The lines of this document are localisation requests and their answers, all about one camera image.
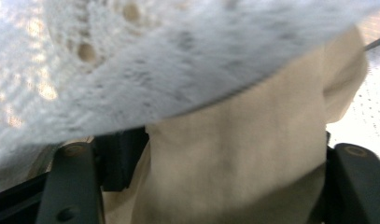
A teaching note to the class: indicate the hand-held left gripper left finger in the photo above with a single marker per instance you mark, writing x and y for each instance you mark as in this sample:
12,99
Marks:
122,158

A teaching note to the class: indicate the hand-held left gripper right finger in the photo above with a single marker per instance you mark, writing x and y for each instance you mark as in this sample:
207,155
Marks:
349,180

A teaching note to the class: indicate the white mesh laundry bag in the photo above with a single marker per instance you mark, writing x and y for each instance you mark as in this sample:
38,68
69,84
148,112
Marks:
147,77

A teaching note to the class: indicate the beige cloth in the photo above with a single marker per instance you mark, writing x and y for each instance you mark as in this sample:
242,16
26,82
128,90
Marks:
234,161

